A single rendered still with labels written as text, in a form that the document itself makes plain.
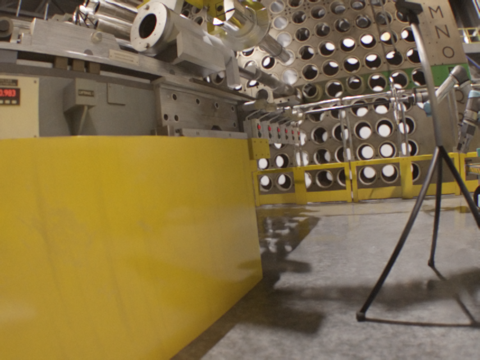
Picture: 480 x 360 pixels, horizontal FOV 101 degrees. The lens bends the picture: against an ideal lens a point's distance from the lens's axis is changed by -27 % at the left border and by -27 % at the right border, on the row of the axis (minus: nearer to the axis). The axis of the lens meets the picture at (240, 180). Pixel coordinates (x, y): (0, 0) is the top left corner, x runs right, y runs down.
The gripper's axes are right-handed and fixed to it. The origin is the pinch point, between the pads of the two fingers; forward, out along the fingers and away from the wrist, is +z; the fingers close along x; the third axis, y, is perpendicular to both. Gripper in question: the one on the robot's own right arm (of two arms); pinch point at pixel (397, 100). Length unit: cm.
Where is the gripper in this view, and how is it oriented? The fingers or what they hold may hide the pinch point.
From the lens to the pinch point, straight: 232.7
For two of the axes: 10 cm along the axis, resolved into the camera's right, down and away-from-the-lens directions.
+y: 2.3, 9.4, 2.6
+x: 4.5, -3.4, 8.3
